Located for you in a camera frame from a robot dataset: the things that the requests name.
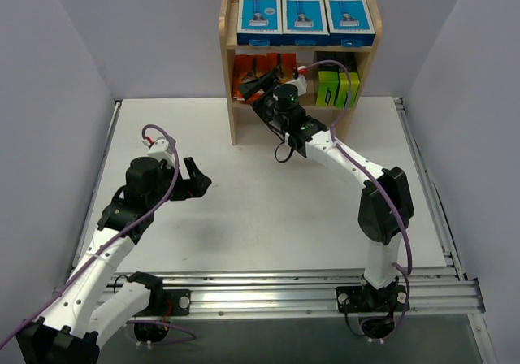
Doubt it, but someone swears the blue Harry's razor box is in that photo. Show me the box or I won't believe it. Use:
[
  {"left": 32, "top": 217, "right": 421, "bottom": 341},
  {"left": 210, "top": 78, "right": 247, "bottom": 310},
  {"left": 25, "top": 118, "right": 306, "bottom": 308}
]
[
  {"left": 324, "top": 0, "right": 375, "bottom": 47},
  {"left": 282, "top": 0, "right": 329, "bottom": 46}
]

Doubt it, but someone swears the orange razor pack top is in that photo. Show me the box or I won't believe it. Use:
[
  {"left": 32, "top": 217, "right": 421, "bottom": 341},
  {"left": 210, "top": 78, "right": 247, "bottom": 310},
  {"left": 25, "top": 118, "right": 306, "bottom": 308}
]
[{"left": 232, "top": 54, "right": 257, "bottom": 101}]

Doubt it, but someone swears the orange razor pack front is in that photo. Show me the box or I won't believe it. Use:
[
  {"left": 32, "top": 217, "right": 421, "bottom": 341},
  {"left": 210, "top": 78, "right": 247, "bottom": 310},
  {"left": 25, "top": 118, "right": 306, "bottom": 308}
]
[{"left": 266, "top": 53, "right": 297, "bottom": 83}]

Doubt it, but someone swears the orange razor pack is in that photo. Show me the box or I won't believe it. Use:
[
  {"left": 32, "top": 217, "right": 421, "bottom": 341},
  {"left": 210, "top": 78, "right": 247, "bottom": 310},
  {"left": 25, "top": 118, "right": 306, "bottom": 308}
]
[
  {"left": 249, "top": 54, "right": 271, "bottom": 79},
  {"left": 266, "top": 53, "right": 297, "bottom": 83},
  {"left": 232, "top": 54, "right": 257, "bottom": 101}
]

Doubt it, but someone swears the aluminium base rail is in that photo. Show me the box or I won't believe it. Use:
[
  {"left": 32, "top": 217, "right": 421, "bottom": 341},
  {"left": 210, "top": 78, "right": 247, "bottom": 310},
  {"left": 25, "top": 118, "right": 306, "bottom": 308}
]
[{"left": 97, "top": 269, "right": 484, "bottom": 320}]

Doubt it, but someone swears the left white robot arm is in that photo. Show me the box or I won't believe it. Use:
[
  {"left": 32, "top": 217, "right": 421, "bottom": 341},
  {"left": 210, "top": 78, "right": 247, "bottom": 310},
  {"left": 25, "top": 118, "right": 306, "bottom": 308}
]
[{"left": 15, "top": 157, "right": 211, "bottom": 363}]

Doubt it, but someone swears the purple cable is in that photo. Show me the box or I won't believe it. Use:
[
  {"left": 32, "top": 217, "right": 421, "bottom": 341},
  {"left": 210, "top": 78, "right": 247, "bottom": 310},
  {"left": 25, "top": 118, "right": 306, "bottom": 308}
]
[
  {"left": 298, "top": 61, "right": 414, "bottom": 312},
  {"left": 0, "top": 123, "right": 180, "bottom": 349}
]

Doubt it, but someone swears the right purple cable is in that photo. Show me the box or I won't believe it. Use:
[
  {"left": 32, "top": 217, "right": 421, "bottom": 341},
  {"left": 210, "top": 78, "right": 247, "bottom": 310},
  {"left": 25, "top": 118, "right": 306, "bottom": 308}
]
[{"left": 298, "top": 61, "right": 414, "bottom": 312}]

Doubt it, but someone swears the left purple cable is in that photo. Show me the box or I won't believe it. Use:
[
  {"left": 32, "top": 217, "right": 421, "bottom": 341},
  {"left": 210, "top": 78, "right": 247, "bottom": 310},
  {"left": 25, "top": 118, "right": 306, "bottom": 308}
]
[{"left": 0, "top": 123, "right": 180, "bottom": 349}]

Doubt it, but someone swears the wooden three-tier shelf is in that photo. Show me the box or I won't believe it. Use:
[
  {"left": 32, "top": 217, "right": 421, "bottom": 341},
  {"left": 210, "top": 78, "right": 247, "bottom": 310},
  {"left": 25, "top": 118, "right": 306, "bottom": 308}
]
[{"left": 219, "top": 0, "right": 383, "bottom": 145}]

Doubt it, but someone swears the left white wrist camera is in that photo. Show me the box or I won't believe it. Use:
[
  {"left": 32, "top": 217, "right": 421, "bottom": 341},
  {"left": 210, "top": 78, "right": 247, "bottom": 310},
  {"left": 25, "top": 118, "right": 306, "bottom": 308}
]
[{"left": 141, "top": 136, "right": 175, "bottom": 165}]

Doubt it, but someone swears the white Harry's razor blister pack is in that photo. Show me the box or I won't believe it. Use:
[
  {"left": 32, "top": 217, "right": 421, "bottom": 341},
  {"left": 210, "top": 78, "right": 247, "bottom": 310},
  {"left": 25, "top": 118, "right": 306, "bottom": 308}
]
[{"left": 236, "top": 0, "right": 283, "bottom": 46}]

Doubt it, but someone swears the black green Gillette box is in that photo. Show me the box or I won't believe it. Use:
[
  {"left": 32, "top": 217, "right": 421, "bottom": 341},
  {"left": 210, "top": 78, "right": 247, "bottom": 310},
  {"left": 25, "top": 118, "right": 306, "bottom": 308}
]
[
  {"left": 314, "top": 63, "right": 340, "bottom": 107},
  {"left": 335, "top": 53, "right": 361, "bottom": 108}
]

